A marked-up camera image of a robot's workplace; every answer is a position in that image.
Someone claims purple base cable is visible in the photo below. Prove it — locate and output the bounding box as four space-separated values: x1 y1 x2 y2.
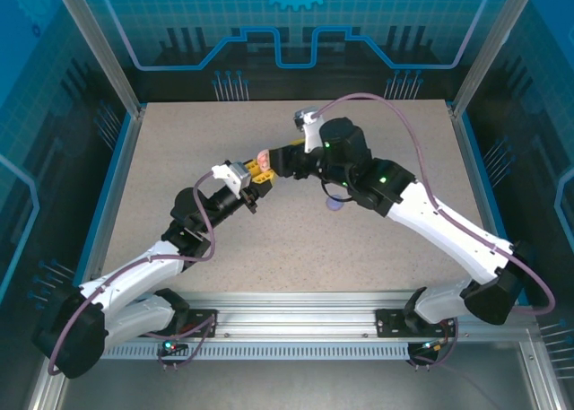
405 319 463 373
142 310 221 373

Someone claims blue table edge strip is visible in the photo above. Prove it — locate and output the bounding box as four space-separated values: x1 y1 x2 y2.
65 109 144 306
457 109 530 303

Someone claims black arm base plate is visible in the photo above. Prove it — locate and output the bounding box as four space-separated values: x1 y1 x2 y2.
136 309 220 339
375 308 457 339

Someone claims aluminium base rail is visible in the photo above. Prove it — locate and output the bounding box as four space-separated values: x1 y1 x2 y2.
57 291 539 339

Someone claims white slotted cable duct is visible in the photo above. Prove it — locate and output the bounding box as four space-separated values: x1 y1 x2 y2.
71 342 421 362

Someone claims aluminium frame post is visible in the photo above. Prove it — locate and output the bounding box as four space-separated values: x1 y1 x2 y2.
49 0 147 118
448 0 539 119

